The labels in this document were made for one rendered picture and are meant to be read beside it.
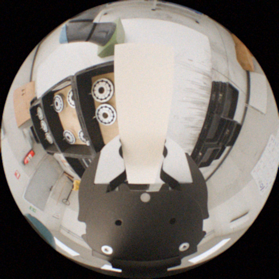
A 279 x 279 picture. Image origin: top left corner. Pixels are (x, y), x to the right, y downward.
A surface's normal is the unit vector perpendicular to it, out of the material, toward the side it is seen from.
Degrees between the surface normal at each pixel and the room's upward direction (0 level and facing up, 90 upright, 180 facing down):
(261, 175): 90
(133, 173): 0
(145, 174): 0
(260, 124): 90
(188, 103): 0
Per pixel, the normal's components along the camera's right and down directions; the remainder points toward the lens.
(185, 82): 0.00, 0.54
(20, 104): 0.98, 0.11
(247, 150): -1.00, -0.01
